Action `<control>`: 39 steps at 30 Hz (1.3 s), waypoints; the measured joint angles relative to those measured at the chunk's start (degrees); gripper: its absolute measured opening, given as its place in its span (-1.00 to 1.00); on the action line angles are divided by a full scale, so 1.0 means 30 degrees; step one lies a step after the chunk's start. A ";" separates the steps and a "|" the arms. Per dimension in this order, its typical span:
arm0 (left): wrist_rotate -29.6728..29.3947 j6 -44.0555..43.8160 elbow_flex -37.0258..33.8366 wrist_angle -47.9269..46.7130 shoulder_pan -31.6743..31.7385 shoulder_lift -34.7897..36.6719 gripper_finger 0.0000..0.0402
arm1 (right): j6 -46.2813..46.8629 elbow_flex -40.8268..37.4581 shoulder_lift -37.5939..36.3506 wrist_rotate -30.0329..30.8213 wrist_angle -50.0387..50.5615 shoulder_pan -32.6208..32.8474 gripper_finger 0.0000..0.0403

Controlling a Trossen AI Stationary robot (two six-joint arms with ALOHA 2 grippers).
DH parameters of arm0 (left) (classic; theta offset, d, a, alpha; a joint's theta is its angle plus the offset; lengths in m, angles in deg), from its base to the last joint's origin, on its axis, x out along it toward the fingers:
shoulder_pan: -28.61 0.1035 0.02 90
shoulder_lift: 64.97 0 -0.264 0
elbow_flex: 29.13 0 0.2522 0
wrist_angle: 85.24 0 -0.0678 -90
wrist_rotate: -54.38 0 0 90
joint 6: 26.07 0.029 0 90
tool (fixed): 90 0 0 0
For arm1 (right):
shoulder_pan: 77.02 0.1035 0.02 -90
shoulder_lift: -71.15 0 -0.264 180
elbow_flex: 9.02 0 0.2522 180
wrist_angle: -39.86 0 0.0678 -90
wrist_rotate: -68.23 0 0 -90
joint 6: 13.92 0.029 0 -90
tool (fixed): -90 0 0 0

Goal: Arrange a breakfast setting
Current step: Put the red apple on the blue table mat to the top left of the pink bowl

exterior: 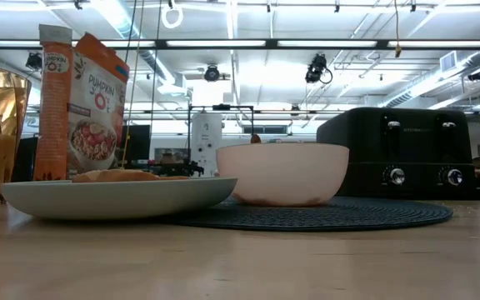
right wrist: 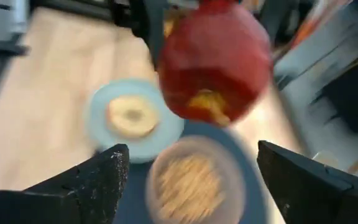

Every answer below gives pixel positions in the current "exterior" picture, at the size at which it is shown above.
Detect pink bowl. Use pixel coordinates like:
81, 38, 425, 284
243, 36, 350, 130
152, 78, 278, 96
215, 142, 351, 208

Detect toasted bagel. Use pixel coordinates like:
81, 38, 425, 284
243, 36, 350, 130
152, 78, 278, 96
72, 167, 190, 183

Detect pale blue plate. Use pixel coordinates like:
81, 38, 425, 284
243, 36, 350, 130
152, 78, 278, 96
0, 176, 239, 221

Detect orange pumpkin cereal box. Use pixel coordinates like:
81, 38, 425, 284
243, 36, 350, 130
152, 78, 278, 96
32, 23, 131, 182

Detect white control panel box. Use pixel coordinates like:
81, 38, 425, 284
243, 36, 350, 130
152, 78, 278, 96
190, 112, 223, 178

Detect black round ceiling device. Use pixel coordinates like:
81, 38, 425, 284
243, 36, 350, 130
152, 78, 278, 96
202, 63, 222, 83

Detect dark blue round placemat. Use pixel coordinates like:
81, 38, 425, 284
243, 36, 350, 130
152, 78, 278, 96
155, 195, 455, 233

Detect black four-slot toaster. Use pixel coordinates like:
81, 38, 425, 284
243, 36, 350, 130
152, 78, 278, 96
315, 106, 478, 201

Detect black aluminium table frame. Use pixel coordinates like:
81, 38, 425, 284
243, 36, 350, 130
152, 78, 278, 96
0, 37, 480, 51

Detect black hanging camera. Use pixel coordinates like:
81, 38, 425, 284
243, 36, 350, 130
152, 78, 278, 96
304, 52, 334, 85

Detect white hanging ring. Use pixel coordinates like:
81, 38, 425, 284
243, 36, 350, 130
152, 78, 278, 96
160, 1, 184, 30

